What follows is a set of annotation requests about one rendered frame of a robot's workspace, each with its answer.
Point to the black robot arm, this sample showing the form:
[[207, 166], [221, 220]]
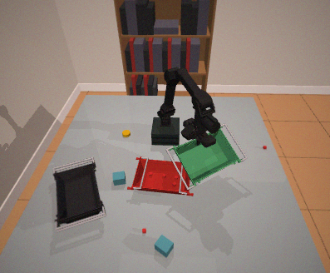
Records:
[[200, 99]]

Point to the yellow flat disc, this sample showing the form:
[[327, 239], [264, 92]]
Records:
[[126, 133]]

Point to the red plastic tray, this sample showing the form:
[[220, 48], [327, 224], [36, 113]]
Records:
[[156, 182]]

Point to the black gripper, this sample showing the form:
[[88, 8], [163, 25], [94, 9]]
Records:
[[202, 137]]

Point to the teal block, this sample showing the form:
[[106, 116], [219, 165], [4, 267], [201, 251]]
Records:
[[119, 178], [164, 246]]

